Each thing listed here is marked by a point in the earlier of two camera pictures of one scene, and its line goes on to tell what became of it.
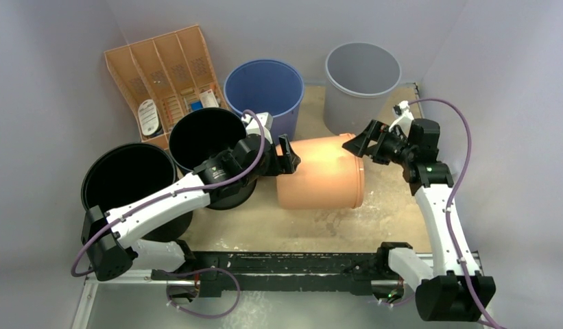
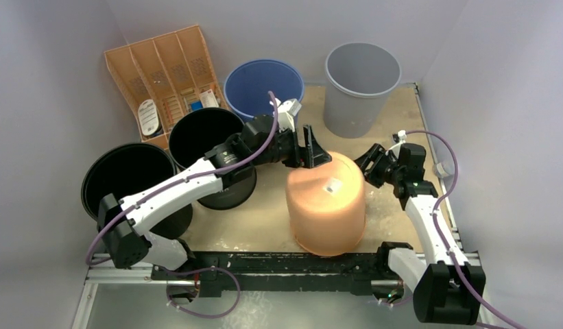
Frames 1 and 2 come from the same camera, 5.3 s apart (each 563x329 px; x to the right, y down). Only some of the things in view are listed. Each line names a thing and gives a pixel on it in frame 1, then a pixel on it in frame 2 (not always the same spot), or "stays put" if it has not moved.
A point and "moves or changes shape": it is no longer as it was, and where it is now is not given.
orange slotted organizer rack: [166, 76] stays put
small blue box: [196, 105] stays put
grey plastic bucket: [358, 78] stays put
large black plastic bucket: [123, 171] stays put
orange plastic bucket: [328, 177] moves or changes shape
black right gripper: [376, 144] to [380, 164]
